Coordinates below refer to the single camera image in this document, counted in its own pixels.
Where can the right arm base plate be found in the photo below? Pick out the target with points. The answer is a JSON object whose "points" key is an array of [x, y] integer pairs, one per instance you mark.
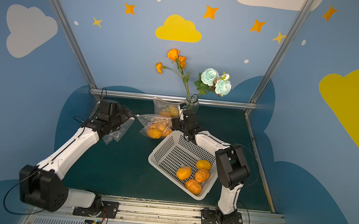
{"points": [[209, 216]]}

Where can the clear zipper bag pink zipper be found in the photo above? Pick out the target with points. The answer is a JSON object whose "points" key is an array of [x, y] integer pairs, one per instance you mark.
{"points": [[162, 105]]}

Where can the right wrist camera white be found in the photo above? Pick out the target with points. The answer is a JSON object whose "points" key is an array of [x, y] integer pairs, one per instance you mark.
{"points": [[182, 111]]}

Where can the white perforated plastic basket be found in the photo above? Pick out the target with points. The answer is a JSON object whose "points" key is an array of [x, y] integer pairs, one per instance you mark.
{"points": [[173, 153]]}

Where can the yellow orange potato basket right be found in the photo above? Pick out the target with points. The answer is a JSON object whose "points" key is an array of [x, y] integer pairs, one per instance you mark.
{"points": [[203, 164]]}

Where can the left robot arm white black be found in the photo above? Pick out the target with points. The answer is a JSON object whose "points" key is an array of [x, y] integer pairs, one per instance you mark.
{"points": [[42, 185]]}

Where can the right aluminium frame post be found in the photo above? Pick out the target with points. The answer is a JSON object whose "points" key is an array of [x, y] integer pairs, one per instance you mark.
{"points": [[307, 7]]}

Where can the large orange potato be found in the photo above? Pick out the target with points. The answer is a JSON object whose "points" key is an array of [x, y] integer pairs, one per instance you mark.
{"points": [[165, 114]]}

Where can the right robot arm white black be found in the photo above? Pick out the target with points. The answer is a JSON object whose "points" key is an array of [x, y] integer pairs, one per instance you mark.
{"points": [[231, 164]]}

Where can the aluminium back frame rail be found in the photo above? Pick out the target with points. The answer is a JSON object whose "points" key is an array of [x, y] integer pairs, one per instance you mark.
{"points": [[141, 96]]}

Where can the mint artificial rose stem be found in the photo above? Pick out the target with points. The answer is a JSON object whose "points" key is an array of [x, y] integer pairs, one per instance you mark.
{"points": [[210, 81]]}

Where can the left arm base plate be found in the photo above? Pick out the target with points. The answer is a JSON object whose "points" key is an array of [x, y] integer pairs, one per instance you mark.
{"points": [[98, 209]]}

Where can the ribbed glass vase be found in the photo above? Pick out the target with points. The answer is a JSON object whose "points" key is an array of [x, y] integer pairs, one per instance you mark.
{"points": [[192, 103]]}

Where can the orange artificial flower stem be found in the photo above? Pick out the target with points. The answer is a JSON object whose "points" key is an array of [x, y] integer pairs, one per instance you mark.
{"points": [[180, 63]]}

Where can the front aluminium rail bed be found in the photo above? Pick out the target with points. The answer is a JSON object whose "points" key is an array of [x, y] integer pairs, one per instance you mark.
{"points": [[141, 211]]}

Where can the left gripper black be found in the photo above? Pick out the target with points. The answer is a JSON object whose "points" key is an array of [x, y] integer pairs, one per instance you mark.
{"points": [[123, 113]]}

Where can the left aluminium frame post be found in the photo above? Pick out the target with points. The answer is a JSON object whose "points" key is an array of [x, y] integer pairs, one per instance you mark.
{"points": [[73, 42]]}

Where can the wrinkled orange potato bottom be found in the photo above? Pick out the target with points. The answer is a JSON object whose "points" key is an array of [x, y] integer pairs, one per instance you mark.
{"points": [[193, 186]]}

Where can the orange potato edge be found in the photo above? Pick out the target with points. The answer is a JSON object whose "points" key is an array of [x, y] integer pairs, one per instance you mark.
{"points": [[166, 132]]}

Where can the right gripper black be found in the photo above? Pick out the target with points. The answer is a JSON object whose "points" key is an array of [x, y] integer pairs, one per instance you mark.
{"points": [[184, 113]]}

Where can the aluminium frame post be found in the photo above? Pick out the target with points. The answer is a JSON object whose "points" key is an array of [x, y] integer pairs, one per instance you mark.
{"points": [[73, 42], [307, 7]]}

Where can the wrinkled orange potato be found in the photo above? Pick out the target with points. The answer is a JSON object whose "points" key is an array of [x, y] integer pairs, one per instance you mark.
{"points": [[193, 186], [202, 175]]}

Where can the spare clear zipper bag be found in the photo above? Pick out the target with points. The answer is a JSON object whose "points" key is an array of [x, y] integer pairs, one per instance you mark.
{"points": [[153, 121]]}

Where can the yellow green potato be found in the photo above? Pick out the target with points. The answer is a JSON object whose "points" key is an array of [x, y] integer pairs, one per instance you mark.
{"points": [[174, 111]]}

